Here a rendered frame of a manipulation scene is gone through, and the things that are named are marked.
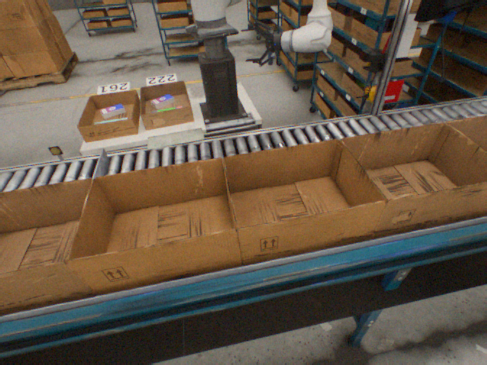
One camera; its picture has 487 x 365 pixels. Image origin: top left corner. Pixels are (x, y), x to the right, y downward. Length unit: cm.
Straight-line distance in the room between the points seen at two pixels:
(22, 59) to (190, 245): 471
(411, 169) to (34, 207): 128
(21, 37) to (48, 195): 419
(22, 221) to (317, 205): 95
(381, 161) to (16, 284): 114
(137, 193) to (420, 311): 158
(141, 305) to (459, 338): 159
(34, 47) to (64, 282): 448
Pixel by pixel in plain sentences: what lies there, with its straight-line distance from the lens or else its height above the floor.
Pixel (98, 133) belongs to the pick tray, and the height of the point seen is 79.
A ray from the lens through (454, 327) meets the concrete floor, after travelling 194.
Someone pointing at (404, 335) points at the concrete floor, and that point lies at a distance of 180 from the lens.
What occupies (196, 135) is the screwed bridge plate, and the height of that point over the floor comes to 75.
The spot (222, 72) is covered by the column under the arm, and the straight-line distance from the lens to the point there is 158.
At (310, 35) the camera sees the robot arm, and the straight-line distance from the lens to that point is 134.
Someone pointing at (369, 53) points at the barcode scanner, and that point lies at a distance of 163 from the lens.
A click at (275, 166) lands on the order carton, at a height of 98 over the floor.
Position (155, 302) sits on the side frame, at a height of 91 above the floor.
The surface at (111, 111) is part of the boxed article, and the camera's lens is 193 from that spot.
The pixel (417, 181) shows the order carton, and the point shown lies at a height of 89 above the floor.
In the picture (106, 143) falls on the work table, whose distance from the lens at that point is 170.
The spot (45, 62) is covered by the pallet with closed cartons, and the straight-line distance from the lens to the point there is 514.
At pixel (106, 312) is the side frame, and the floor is 91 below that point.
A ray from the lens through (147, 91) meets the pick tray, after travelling 201.
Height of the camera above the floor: 158
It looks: 43 degrees down
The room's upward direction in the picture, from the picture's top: 4 degrees counter-clockwise
